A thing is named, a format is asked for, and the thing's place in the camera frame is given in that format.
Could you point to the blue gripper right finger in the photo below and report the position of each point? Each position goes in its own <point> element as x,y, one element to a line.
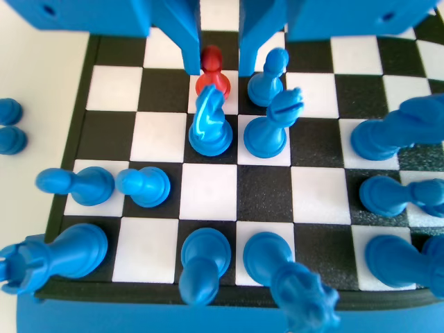
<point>249,34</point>

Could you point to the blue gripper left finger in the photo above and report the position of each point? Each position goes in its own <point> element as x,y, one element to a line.
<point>190,34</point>

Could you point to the blue chess knight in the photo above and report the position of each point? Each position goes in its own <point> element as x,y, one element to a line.
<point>378,138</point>

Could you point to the red chess pawn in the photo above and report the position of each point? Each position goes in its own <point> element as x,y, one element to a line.
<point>211,59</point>

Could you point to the blue chess pawn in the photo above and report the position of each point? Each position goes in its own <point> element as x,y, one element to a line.
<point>12,140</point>
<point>90,187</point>
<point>10,111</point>
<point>149,189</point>
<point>381,196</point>
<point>265,86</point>

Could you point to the blue pawn on green square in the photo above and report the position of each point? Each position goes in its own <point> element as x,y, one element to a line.
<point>209,135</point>

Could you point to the blue chess bishop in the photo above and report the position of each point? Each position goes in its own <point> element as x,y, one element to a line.
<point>265,138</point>

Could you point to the black and white chessboard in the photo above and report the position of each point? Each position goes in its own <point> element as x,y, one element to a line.
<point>208,194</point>

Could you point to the blue pawn bottom centre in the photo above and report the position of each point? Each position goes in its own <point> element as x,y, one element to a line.
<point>204,253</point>

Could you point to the blue chess king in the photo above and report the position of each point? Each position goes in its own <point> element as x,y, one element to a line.
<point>267,256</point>

